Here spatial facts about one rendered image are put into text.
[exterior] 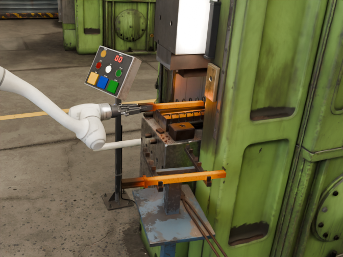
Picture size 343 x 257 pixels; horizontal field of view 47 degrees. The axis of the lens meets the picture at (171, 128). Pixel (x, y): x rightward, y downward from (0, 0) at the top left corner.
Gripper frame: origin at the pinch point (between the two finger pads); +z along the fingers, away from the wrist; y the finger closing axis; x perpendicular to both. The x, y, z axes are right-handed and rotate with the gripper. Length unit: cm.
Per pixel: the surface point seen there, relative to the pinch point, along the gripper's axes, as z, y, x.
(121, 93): -2.4, -38.1, -5.8
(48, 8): 46, -787, -83
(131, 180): -28, 61, -4
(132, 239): -2, -11, -104
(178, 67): 14.7, 7.7, 23.9
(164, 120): 9.4, 4.4, -7.4
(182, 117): 19.5, 7.3, -5.2
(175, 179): -10, 64, -5
